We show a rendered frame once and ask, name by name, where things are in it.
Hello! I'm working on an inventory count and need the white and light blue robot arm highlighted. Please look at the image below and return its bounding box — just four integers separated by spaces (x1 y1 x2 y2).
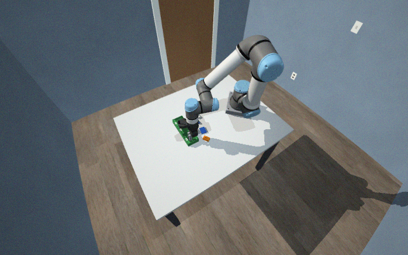
185 35 284 120

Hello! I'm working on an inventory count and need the green rack of bins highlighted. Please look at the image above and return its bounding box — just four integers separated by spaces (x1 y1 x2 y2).
172 116 199 147

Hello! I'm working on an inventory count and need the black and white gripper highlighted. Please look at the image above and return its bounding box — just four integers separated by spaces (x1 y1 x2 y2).
178 118 199 141

